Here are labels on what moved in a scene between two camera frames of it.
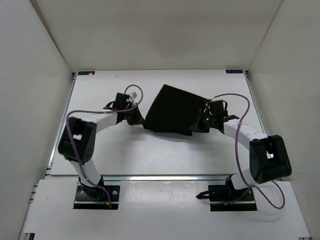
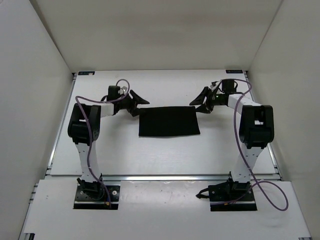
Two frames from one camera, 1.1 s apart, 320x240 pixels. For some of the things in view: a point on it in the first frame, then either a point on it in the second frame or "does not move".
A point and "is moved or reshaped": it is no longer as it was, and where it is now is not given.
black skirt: (174, 111) is moved or reshaped
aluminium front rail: (142, 178) does not move
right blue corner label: (234, 71) does not move
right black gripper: (198, 126) → (199, 101)
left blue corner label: (86, 72) does not move
